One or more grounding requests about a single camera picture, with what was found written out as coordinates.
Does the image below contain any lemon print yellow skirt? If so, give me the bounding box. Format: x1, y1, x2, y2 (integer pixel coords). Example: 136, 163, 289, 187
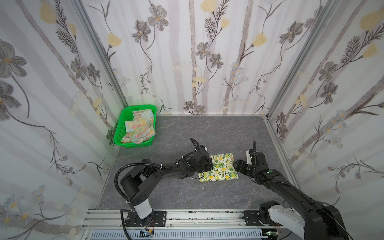
199, 153, 239, 183

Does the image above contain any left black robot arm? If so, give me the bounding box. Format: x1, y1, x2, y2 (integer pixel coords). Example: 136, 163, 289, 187
114, 145, 213, 226

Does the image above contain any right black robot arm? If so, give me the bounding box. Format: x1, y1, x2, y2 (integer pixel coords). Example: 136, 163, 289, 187
233, 150, 352, 240

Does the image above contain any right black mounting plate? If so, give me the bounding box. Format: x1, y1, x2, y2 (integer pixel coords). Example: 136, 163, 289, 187
242, 210, 263, 227

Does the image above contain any black mounting plate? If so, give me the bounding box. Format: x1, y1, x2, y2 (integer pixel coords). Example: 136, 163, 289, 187
124, 211, 167, 227
242, 210, 263, 227

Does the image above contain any pastel floral folded skirt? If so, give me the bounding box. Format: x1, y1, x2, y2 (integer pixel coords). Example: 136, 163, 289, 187
121, 109, 156, 145

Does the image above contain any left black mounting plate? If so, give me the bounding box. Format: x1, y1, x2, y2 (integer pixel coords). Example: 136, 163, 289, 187
124, 211, 167, 227

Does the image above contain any green plastic basket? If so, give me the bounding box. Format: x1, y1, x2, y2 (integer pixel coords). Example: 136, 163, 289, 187
114, 105, 158, 148

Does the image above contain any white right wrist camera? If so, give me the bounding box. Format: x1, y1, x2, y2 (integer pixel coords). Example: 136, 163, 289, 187
246, 150, 253, 165

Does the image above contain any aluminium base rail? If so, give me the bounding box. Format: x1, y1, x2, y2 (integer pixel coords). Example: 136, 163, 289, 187
80, 209, 319, 232

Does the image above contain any white slotted cable duct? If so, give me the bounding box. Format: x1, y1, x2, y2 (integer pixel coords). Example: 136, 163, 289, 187
89, 229, 268, 240

